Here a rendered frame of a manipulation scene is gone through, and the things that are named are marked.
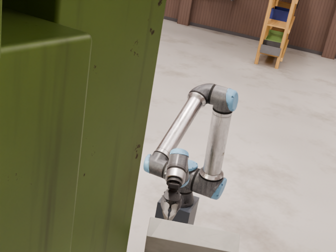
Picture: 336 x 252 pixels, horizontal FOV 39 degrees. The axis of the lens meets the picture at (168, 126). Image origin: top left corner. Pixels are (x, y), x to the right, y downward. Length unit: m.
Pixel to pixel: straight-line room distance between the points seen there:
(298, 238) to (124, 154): 2.97
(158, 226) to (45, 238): 0.79
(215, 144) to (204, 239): 1.05
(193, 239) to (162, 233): 0.11
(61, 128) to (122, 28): 0.36
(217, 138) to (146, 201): 1.60
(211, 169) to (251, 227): 1.41
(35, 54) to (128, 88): 0.50
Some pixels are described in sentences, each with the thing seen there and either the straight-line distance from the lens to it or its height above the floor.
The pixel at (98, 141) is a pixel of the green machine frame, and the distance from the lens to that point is 1.24.
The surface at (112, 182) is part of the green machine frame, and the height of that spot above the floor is 1.49.
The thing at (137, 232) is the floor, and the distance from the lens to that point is 3.76.
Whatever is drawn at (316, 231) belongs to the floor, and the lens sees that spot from 4.40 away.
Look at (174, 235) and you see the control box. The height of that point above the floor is 1.17.
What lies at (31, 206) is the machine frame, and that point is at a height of 1.66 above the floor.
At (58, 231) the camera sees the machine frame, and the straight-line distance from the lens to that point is 1.07.
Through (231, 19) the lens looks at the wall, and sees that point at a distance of 12.41.
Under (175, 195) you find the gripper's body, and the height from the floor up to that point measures 1.13.
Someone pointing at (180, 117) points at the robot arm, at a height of 1.29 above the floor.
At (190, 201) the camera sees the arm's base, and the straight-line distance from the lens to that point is 3.03.
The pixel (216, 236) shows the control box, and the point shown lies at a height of 1.19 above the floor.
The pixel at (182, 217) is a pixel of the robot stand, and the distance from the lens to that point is 3.01.
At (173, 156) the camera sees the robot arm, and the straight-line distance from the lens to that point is 2.17.
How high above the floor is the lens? 2.18
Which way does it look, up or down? 22 degrees down
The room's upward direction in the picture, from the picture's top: 10 degrees clockwise
